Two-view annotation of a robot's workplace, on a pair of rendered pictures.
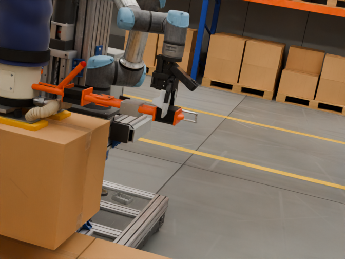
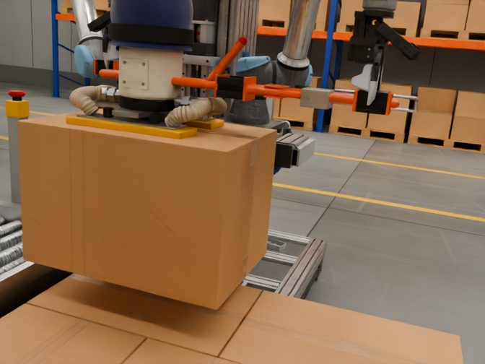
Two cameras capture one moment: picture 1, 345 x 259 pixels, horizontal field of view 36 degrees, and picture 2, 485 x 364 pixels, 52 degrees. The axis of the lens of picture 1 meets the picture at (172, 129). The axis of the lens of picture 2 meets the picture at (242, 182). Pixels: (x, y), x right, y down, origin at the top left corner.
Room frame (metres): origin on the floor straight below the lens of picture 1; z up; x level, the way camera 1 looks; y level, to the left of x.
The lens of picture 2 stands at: (0.62, 0.20, 1.31)
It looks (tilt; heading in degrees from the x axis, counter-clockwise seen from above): 15 degrees down; 5
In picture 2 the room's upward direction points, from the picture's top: 5 degrees clockwise
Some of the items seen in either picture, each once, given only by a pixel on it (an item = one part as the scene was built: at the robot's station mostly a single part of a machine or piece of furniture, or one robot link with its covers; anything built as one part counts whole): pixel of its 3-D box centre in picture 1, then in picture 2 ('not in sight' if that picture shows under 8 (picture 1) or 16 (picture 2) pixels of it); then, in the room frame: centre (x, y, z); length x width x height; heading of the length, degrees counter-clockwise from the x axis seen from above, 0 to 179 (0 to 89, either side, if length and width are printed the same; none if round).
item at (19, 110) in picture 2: not in sight; (22, 210); (2.67, 1.40, 0.50); 0.07 x 0.07 x 1.00; 77
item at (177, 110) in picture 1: (167, 114); (372, 101); (1.84, 0.03, 1.20); 0.08 x 0.07 x 0.05; 77
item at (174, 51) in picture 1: (172, 50); (379, 1); (1.85, 0.04, 1.42); 0.08 x 0.08 x 0.05
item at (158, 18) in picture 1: (164, 23); not in sight; (1.94, 0.09, 1.50); 0.11 x 0.11 x 0.08; 18
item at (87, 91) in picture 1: (77, 94); (235, 87); (1.92, 0.37, 1.20); 0.10 x 0.08 x 0.06; 167
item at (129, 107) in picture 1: (131, 108); (317, 97); (1.88, 0.16, 1.19); 0.07 x 0.07 x 0.04; 77
